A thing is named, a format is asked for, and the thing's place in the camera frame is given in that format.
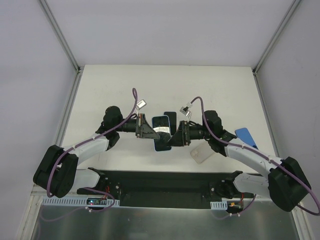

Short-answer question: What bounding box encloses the light blue phone case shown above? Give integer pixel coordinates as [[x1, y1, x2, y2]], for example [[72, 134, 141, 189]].
[[151, 115, 173, 153]]

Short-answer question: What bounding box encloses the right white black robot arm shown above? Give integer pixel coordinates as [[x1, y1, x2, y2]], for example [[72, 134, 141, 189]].
[[167, 110, 311, 212]]

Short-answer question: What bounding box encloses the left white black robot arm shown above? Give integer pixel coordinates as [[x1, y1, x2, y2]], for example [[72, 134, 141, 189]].
[[33, 106, 160, 198]]

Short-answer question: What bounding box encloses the clear translucent phone case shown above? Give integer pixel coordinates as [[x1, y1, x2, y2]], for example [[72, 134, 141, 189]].
[[190, 141, 215, 164]]

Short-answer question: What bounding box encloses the dark blue phone case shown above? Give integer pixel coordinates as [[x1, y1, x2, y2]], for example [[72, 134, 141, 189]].
[[234, 127, 258, 149]]

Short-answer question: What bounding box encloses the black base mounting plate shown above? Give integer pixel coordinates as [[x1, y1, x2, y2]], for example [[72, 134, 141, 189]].
[[74, 169, 255, 208]]

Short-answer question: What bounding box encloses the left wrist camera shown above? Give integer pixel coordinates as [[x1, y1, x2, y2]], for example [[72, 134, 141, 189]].
[[136, 99, 147, 110]]

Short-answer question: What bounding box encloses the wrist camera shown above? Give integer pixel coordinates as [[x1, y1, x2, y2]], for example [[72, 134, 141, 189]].
[[179, 103, 193, 118], [136, 99, 147, 110]]

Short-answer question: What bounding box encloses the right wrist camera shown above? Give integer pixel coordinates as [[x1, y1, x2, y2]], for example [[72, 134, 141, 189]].
[[179, 103, 193, 118]]

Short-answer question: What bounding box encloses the horizontal aluminium extrusion rail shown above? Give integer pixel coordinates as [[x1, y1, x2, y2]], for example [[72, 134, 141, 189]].
[[32, 174, 301, 202]]

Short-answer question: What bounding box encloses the left aluminium frame post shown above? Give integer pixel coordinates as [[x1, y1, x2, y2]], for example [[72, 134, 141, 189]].
[[38, 0, 85, 73]]

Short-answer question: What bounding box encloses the aluminium frame post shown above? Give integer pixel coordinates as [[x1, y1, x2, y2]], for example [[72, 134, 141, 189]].
[[251, 0, 303, 75], [38, 0, 85, 73]]

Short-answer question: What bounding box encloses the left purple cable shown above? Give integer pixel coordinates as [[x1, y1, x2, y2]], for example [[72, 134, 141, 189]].
[[46, 87, 141, 213]]

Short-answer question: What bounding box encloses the purple cable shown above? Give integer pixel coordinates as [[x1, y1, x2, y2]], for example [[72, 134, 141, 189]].
[[46, 87, 141, 213], [189, 96, 320, 218]]

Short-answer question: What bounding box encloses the right white slotted cable duct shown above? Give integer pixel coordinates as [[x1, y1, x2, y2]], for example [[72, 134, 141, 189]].
[[210, 200, 228, 211]]

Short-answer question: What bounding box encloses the white slotted cable duct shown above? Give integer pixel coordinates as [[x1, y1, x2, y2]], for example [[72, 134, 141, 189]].
[[210, 200, 228, 211], [42, 196, 120, 208]]

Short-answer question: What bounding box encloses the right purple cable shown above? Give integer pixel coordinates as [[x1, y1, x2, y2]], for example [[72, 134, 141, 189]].
[[189, 96, 320, 218]]

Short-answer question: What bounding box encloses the left white slotted cable duct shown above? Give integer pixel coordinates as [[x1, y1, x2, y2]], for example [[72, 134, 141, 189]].
[[42, 196, 120, 208]]

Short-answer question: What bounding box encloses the right aluminium frame post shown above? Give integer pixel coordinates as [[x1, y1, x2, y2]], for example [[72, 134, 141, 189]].
[[251, 0, 303, 75]]

